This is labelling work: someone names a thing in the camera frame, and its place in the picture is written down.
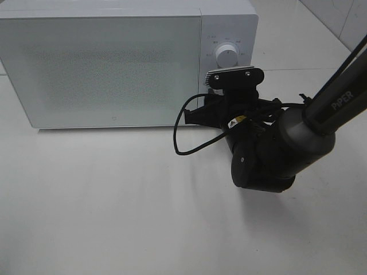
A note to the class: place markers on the white upper power knob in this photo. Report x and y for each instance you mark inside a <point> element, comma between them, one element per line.
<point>226,55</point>

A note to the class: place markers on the white microwave oven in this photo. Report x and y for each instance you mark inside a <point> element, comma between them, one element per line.
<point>221,21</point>

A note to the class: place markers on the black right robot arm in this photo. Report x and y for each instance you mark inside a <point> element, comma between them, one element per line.
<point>271,141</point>

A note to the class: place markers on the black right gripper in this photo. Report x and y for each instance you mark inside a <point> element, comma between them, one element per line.
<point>235,111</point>

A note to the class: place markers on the white microwave door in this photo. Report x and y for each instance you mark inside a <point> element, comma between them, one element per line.
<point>102,72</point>

